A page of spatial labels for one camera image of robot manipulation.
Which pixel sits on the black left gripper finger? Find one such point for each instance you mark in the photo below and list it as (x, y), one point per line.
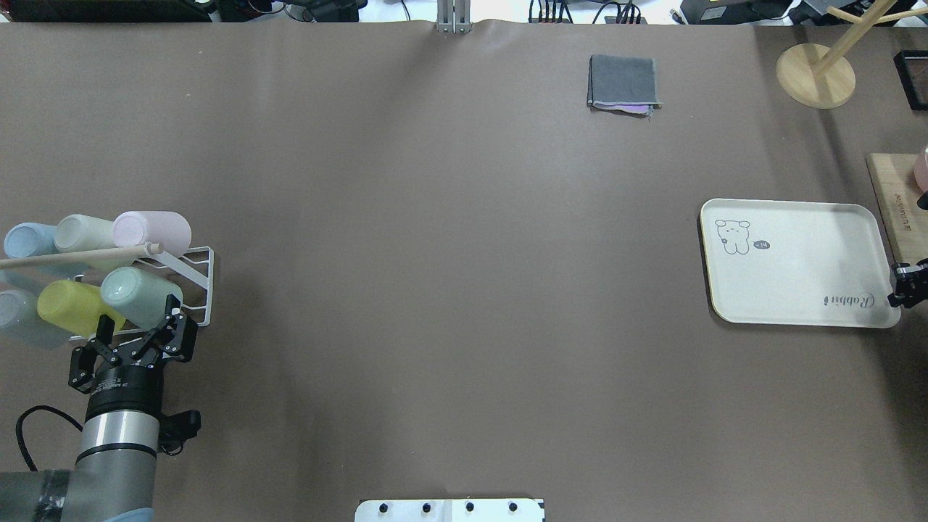
(82, 365)
(172, 339)

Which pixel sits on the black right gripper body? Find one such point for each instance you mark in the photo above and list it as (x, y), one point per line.
(909, 284)

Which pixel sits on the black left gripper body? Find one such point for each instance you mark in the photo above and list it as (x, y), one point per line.
(125, 390)

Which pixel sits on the green cup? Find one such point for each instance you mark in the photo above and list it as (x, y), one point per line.
(138, 295)

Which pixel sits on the cream rabbit serving tray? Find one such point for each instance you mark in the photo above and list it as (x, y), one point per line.
(796, 263)

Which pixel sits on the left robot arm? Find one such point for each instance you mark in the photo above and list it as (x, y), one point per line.
(124, 432)

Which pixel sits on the yellow cup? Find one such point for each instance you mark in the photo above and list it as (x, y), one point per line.
(75, 307)

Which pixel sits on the grey cup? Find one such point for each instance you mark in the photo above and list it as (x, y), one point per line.
(20, 321)

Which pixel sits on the pink cup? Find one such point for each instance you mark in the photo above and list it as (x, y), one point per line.
(168, 229)

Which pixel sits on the cream cup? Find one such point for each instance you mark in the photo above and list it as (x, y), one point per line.
(81, 233)

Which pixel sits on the blue cup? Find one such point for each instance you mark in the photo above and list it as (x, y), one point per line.
(30, 240)

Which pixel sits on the dark brown tray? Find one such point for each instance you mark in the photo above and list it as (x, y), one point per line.
(912, 70)

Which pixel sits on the bamboo cutting board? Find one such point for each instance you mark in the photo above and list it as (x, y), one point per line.
(898, 196)

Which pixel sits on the pink bottom bowl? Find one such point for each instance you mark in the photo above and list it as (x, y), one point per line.
(920, 170)

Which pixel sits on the wooden mug tree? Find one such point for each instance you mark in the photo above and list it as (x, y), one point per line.
(821, 77)

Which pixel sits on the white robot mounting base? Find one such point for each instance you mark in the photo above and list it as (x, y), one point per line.
(464, 509)

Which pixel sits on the folded grey cloth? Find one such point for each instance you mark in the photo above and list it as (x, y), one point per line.
(623, 84)

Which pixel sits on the white wire cup rack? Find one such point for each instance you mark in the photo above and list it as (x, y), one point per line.
(195, 268)

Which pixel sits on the aluminium frame post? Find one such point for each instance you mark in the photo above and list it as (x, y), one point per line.
(453, 17)

